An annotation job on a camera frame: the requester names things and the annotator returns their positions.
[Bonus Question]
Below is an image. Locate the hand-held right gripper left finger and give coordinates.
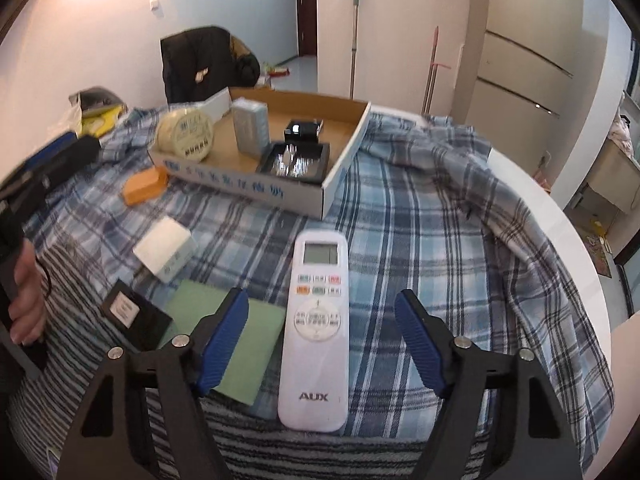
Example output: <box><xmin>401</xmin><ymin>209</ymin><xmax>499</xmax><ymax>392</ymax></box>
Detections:
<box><xmin>55</xmin><ymin>287</ymin><xmax>251</xmax><ymax>480</ymax></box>

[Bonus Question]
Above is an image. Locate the shallow cardboard box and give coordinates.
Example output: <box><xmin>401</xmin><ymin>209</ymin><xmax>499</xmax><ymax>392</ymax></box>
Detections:
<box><xmin>147</xmin><ymin>87</ymin><xmax>372</xmax><ymax>221</ymax></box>

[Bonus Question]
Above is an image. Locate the blue plaid cloth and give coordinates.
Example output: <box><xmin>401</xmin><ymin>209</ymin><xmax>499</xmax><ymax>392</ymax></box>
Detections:
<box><xmin>7</xmin><ymin>105</ymin><xmax>616</xmax><ymax>480</ymax></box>

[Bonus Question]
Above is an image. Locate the green card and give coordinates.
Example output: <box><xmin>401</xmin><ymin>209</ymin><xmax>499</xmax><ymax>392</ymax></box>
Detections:
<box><xmin>165</xmin><ymin>279</ymin><xmax>287</xmax><ymax>406</ymax></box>

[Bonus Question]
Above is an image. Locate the white power adapter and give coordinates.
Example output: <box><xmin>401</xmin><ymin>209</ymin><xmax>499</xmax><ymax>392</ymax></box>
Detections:
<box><xmin>132</xmin><ymin>216</ymin><xmax>198</xmax><ymax>283</ymax></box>

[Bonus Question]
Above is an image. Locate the patterned floor mat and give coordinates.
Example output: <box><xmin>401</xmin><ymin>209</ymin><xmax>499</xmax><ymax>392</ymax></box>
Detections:
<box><xmin>582</xmin><ymin>230</ymin><xmax>613</xmax><ymax>278</ymax></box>

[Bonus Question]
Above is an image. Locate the mop handle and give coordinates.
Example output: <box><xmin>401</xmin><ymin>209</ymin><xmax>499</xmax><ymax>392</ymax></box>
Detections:
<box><xmin>347</xmin><ymin>0</ymin><xmax>363</xmax><ymax>101</ymax></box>

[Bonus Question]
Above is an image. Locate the black tray with metal pieces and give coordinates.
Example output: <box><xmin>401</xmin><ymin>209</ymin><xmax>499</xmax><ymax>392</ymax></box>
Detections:
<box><xmin>255</xmin><ymin>141</ymin><xmax>332</xmax><ymax>184</ymax></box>

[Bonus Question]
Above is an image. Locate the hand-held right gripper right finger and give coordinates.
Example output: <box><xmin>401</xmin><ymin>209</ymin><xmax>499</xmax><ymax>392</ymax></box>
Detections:
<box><xmin>394</xmin><ymin>289</ymin><xmax>583</xmax><ymax>480</ymax></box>

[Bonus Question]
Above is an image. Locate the orange block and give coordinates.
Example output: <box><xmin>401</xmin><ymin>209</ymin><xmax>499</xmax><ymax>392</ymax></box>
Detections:
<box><xmin>123</xmin><ymin>166</ymin><xmax>168</xmax><ymax>206</ymax></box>

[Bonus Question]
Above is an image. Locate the grey rectangular box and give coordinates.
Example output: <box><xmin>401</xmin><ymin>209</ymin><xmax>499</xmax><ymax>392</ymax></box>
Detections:
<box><xmin>230</xmin><ymin>100</ymin><xmax>271</xmax><ymax>156</ymax></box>

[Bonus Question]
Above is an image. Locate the yellow bag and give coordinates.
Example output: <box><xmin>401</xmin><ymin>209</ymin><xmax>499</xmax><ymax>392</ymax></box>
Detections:
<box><xmin>80</xmin><ymin>105</ymin><xmax>128</xmax><ymax>138</ymax></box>

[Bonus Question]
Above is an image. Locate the beige refrigerator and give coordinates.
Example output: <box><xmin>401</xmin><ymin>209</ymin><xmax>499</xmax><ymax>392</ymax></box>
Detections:
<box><xmin>452</xmin><ymin>0</ymin><xmax>613</xmax><ymax>211</ymax></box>

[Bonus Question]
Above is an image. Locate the person's left hand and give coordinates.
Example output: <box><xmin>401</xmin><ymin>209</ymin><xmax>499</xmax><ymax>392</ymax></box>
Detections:
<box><xmin>7</xmin><ymin>237</ymin><xmax>49</xmax><ymax>346</ymax></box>

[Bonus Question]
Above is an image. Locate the black box with white label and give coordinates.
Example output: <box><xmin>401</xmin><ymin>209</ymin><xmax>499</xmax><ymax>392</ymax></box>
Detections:
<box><xmin>100</xmin><ymin>280</ymin><xmax>175</xmax><ymax>351</ymax></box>

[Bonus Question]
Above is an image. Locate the beige bathroom vanity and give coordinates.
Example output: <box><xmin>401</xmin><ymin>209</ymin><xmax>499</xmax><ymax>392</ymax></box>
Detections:
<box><xmin>565</xmin><ymin>145</ymin><xmax>640</xmax><ymax>216</ymax></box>

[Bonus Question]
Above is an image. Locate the black jacket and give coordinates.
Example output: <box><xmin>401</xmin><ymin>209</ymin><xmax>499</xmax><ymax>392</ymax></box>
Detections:
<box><xmin>160</xmin><ymin>25</ymin><xmax>262</xmax><ymax>106</ymax></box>

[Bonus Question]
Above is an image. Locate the white remote control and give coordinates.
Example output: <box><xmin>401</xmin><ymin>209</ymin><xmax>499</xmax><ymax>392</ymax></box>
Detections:
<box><xmin>276</xmin><ymin>229</ymin><xmax>350</xmax><ymax>432</ymax></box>

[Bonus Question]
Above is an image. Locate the pink cloth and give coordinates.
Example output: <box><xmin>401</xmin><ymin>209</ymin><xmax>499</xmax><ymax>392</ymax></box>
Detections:
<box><xmin>607</xmin><ymin>112</ymin><xmax>633</xmax><ymax>153</ymax></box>

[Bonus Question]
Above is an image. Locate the dark brown door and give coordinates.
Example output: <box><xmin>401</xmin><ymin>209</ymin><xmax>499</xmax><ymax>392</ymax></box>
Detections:
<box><xmin>295</xmin><ymin>0</ymin><xmax>318</xmax><ymax>57</ymax></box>

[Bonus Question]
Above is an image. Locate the grey cloth bag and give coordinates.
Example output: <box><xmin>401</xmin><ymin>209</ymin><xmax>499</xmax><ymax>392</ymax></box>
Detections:
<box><xmin>67</xmin><ymin>87</ymin><xmax>123</xmax><ymax>111</ymax></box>

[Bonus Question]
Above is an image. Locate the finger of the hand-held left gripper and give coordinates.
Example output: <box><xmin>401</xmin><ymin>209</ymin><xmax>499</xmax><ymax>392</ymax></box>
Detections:
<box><xmin>20</xmin><ymin>131</ymin><xmax>81</xmax><ymax>171</ymax></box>
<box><xmin>32</xmin><ymin>135</ymin><xmax>104</xmax><ymax>191</ymax></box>

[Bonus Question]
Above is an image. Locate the small black box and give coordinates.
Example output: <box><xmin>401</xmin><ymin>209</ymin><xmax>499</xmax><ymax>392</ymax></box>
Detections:
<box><xmin>283</xmin><ymin>118</ymin><xmax>325</xmax><ymax>145</ymax></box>

